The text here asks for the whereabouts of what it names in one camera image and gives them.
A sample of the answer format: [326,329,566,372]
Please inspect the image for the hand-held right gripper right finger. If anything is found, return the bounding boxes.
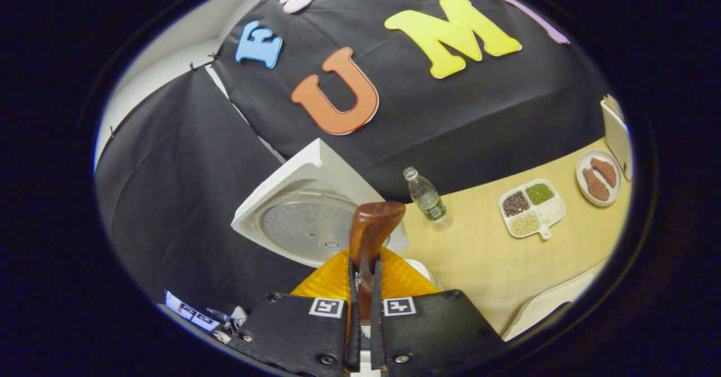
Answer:
[369,246,508,377]

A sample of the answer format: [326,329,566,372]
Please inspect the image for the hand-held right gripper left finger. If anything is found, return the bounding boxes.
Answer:
[239,247,362,377]

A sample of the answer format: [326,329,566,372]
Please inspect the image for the brown wooden spoon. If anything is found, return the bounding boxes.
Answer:
[349,201,407,322]

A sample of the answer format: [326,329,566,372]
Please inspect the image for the white rice cooker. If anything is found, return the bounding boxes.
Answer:
[231,138,446,291]

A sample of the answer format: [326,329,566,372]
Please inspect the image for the clear plastic water bottle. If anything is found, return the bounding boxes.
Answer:
[402,166,453,232]

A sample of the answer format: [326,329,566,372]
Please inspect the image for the printed paper sheet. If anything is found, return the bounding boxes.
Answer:
[164,290,221,333]

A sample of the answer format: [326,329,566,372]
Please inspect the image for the divided white grain dish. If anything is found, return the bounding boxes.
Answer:
[499,179,567,241]

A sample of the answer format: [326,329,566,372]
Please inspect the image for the black backdrop cloth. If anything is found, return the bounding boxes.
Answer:
[95,0,612,316]

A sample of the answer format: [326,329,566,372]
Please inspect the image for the brown meat piece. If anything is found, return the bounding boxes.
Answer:
[582,167,611,202]
[590,157,618,189]

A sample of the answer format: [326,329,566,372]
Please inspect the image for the round white plate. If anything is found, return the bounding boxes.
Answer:
[575,149,622,207]

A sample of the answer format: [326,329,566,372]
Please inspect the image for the white toaster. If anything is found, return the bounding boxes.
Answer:
[599,94,633,182]

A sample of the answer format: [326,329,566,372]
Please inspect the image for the toast slice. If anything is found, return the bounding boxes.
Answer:
[604,94,624,122]

